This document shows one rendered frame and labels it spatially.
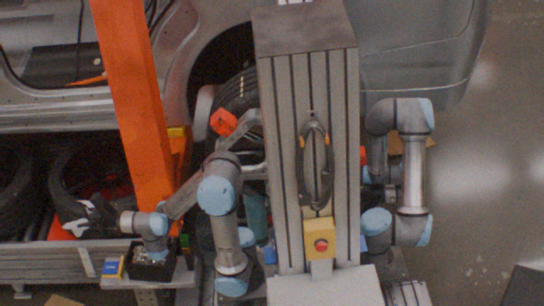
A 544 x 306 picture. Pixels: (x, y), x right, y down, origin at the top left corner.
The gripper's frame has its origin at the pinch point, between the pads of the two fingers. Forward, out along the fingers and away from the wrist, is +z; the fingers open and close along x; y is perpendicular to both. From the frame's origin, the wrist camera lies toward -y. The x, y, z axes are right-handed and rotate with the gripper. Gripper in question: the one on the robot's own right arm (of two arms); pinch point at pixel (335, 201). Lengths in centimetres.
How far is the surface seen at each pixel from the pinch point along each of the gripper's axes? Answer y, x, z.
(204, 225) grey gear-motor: -43, -31, 62
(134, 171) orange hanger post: 10, -14, 83
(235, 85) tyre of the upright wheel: 29, -44, 39
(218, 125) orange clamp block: 26, -21, 46
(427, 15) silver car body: 45, -66, -45
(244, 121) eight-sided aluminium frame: 26.5, -21.3, 35.3
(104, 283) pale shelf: -38, 8, 104
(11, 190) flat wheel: -33, -51, 163
